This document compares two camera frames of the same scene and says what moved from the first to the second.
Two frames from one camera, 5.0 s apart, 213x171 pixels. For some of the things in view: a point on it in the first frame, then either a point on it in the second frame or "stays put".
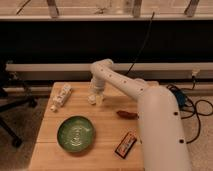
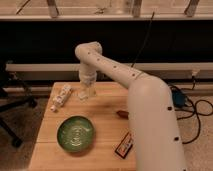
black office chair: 13,93 stays put
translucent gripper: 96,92 → 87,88
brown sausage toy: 127,114 stays put
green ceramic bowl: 75,134 stays put
